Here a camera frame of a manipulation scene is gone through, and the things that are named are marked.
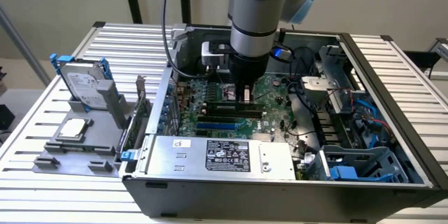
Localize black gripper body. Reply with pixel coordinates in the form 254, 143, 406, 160
229, 52, 270, 82

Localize black RAM slot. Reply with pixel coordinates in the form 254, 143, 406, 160
203, 108, 263, 120

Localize CPU socket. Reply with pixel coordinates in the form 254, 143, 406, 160
217, 82, 239, 102

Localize green motherboard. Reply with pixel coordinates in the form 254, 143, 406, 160
171, 73, 301, 147

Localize black expansion slot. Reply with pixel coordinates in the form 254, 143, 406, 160
198, 115, 245, 125

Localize blue expansion slot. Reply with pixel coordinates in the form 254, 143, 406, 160
194, 122, 235, 131

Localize silver chipset heat sink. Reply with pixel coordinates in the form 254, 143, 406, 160
250, 133, 274, 143

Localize silver metal drive cage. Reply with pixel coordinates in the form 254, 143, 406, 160
299, 45, 369, 116

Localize silver power supply unit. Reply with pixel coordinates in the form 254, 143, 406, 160
135, 135, 298, 182

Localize green graphics card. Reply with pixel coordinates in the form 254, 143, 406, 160
119, 75, 151, 158

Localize blue case latch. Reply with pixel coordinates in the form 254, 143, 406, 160
119, 148, 135, 162

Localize black open PC case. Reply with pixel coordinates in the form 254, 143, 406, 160
117, 23, 448, 220

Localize grey disk bay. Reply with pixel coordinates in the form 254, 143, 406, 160
314, 144, 410, 184

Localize hard disk in blue caddy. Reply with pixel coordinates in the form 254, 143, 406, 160
49, 54, 113, 113

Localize grey parts rack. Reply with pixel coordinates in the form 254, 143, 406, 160
30, 80, 141, 179

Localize silver CPU chip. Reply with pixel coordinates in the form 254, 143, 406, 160
57, 118, 89, 140

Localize grey metal pole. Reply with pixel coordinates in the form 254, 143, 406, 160
0, 5, 51, 87

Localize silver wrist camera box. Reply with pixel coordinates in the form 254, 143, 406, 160
199, 40, 231, 70

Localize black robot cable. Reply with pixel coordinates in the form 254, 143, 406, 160
161, 0, 214, 80

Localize blue wire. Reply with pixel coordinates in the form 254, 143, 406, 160
351, 97, 387, 149

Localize red wire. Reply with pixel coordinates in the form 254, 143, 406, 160
369, 118, 395, 137

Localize blue disk bracket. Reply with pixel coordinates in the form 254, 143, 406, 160
329, 165, 359, 182

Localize aluminium frame with black box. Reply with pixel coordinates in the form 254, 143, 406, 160
401, 37, 448, 80

